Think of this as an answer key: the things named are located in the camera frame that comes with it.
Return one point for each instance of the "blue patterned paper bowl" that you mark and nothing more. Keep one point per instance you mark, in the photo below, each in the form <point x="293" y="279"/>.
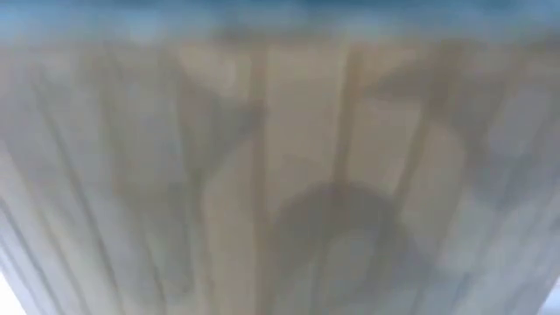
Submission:
<point x="280" y="157"/>

